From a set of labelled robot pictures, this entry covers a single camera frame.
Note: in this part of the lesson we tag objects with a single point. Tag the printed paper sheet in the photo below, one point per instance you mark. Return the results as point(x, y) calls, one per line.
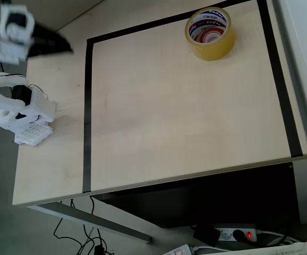
point(275, 249)

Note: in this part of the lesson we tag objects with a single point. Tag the grey upright table leg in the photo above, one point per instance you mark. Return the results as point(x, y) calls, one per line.
point(301, 191)

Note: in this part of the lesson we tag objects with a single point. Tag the white power strip orange switch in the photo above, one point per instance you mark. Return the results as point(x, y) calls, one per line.
point(178, 251)

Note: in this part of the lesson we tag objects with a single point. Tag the yellow packing tape roll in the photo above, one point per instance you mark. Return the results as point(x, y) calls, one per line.
point(217, 49)

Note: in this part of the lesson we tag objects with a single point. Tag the red round object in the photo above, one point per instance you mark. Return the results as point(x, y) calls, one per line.
point(209, 35)

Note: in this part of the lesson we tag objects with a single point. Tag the black round plug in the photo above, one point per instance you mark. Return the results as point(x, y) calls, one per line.
point(239, 235)

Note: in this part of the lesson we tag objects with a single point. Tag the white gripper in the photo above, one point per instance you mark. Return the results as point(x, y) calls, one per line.
point(45, 40)

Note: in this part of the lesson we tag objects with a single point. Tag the grey slanted table leg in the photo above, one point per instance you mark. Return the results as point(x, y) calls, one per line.
point(95, 219)

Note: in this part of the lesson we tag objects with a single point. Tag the black power adapter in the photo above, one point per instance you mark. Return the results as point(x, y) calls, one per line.
point(206, 235)

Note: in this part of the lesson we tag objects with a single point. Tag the white power strip red switch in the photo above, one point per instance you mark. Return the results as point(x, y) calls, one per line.
point(226, 235)

